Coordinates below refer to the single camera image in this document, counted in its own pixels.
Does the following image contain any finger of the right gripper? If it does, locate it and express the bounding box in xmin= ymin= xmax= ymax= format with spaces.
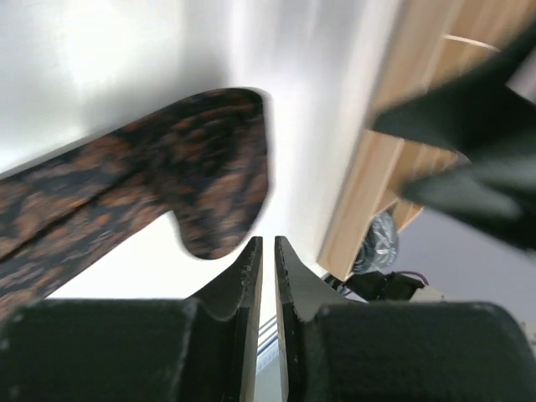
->
xmin=401 ymin=158 xmax=535 ymax=251
xmin=372 ymin=28 xmax=535 ymax=151

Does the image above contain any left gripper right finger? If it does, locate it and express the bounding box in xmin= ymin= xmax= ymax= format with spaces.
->
xmin=274 ymin=236 xmax=356 ymax=401

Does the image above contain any dark paisley necktie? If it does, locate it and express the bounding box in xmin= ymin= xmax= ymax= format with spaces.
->
xmin=1 ymin=88 xmax=270 ymax=317

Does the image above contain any rolled grey tie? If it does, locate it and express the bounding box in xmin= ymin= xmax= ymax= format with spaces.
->
xmin=352 ymin=211 xmax=399 ymax=275

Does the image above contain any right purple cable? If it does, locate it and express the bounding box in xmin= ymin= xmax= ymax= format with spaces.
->
xmin=395 ymin=270 xmax=431 ymax=288

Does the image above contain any wooden compartment tray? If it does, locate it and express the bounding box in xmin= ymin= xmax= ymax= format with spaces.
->
xmin=317 ymin=1 xmax=535 ymax=280

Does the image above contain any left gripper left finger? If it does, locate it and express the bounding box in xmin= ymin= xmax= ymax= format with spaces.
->
xmin=186 ymin=237 xmax=263 ymax=401

